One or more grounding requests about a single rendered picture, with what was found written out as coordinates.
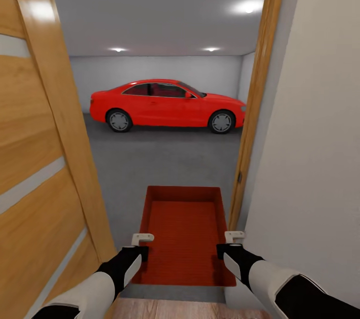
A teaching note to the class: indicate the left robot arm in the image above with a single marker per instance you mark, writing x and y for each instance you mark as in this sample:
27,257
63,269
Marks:
92,298

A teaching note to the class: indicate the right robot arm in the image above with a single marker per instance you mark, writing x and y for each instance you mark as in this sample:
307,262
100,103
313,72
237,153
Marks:
285,293

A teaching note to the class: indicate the storage box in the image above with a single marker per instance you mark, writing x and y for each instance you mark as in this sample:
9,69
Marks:
188,223

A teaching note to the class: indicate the door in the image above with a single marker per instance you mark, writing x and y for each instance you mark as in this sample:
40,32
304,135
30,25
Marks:
54,227

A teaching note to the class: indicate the car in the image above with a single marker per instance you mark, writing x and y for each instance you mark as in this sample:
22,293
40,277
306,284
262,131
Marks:
165,103

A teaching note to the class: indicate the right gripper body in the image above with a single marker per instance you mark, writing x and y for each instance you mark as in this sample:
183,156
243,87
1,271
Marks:
221,250

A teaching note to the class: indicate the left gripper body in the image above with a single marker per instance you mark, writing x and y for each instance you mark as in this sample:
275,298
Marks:
144,251

